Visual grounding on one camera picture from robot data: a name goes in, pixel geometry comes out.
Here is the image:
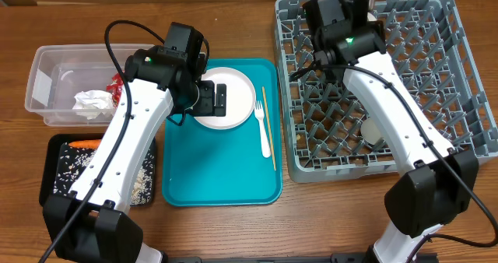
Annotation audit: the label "white tissue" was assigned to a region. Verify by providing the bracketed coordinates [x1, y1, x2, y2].
[72, 90, 114, 120]

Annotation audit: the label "pink plate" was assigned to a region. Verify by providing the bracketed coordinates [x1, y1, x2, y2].
[195, 67, 256, 130]

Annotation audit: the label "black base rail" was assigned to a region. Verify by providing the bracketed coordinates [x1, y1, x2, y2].
[167, 253, 368, 263]

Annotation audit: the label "grey dish rack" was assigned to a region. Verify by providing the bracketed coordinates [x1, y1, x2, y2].
[275, 0, 497, 183]

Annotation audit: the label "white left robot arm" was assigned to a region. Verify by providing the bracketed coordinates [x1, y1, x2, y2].
[40, 23, 226, 262]

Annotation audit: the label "orange carrot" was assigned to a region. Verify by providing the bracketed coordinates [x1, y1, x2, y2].
[68, 139, 101, 149]

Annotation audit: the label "white plastic fork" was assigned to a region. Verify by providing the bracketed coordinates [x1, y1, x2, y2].
[254, 100, 271, 158]

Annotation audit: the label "black tray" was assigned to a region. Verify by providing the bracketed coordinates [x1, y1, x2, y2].
[38, 132, 157, 209]

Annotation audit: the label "wooden chopstick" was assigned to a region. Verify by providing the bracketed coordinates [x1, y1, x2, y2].
[261, 86, 277, 172]

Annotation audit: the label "spilled rice and peanuts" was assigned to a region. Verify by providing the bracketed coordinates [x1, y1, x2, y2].
[51, 140, 157, 207]

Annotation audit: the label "white small cup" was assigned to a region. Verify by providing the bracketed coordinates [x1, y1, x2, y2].
[360, 117, 385, 146]

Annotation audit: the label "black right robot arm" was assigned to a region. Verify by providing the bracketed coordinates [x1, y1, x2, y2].
[303, 0, 479, 262]

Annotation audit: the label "red snack wrapper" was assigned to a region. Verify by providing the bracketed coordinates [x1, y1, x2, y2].
[106, 73, 123, 105]

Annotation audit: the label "clear plastic bin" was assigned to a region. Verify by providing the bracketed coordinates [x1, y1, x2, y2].
[24, 44, 156, 128]

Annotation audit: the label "teal plastic tray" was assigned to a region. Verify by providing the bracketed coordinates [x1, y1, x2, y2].
[162, 58, 282, 206]

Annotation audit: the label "cream bowl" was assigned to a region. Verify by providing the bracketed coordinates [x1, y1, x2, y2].
[367, 11, 378, 23]

